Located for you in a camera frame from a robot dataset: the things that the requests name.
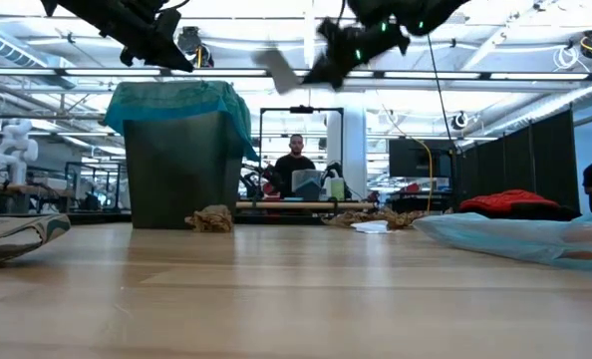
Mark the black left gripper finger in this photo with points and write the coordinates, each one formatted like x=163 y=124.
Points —
x=172 y=57

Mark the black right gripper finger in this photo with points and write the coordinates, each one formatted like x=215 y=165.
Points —
x=331 y=72

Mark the wooden background table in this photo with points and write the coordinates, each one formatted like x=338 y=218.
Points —
x=301 y=205

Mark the white paper scrap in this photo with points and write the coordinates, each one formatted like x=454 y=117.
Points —
x=371 y=227

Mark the black background desk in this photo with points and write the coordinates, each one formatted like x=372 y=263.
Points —
x=415 y=196

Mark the dark grey trash bin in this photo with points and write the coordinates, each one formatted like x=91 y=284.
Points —
x=181 y=174

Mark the black background robot arm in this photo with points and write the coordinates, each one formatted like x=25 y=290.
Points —
x=332 y=169

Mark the grey blue box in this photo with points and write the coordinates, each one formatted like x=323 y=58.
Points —
x=306 y=187

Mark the background workbench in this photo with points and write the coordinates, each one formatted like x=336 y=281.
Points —
x=37 y=190

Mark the teal plastic trash bag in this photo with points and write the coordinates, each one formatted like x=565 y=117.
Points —
x=176 y=100

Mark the green bottle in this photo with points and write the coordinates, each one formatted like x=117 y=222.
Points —
x=337 y=189

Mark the red background item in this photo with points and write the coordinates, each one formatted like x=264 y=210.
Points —
x=412 y=188

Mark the black partition screen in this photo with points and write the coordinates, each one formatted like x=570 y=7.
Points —
x=545 y=159

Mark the brown paper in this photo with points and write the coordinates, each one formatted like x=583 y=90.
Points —
x=343 y=217
x=415 y=216
x=210 y=219
x=393 y=217

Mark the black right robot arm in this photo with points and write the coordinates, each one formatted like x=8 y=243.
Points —
x=425 y=12

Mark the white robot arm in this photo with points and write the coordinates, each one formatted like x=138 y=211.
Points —
x=14 y=149

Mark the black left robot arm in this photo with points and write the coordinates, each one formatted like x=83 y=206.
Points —
x=91 y=12

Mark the light blue plastic bags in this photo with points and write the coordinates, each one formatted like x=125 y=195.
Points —
x=500 y=239

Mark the red and black work glove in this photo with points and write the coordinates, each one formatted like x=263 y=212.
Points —
x=505 y=200

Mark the black monitor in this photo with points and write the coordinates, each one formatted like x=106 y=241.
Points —
x=415 y=158

